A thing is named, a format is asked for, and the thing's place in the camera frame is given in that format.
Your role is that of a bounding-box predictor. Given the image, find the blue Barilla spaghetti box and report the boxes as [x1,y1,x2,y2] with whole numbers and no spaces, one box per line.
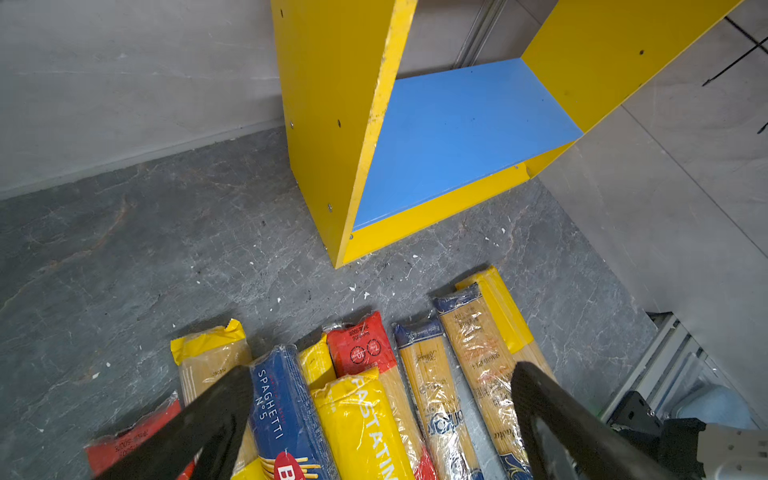
[249,345,340,480]

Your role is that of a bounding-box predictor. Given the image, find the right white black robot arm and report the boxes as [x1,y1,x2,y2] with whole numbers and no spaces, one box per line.
[607,391,767,479]

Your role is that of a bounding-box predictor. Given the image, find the yellow label spaghetti bag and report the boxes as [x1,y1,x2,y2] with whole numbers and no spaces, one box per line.
[170,319,266,479]

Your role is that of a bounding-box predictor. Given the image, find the yellow pink blue wooden shelf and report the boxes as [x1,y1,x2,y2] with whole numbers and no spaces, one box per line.
[271,1,734,267]

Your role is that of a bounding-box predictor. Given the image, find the thin red spaghetti bag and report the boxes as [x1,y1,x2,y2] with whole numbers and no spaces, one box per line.
[327,311,438,480]

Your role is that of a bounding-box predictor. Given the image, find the yellow Pastatime spaghetti bag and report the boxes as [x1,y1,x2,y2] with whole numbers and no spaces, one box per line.
[299,334,414,479]

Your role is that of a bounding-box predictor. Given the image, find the dark blue end spaghetti bag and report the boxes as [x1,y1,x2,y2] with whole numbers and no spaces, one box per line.
[433,283,533,479]

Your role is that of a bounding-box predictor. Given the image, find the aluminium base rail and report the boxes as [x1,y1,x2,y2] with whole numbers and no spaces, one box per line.
[600,312,723,421]

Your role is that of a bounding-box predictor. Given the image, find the blue trim spaghetti bag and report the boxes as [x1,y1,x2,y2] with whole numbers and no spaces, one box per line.
[394,317,483,479]

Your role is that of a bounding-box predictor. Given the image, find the yellow end spaghetti bag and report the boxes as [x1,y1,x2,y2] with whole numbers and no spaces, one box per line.
[455,266,557,381]

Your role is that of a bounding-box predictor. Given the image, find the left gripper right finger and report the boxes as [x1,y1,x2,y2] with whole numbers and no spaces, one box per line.
[511,362,674,479]

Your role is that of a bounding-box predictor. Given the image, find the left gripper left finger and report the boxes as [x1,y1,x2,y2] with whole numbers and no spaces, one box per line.
[99,366,253,479]

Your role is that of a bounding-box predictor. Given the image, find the black wire hook rack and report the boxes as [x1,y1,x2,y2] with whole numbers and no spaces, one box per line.
[695,17,767,143]

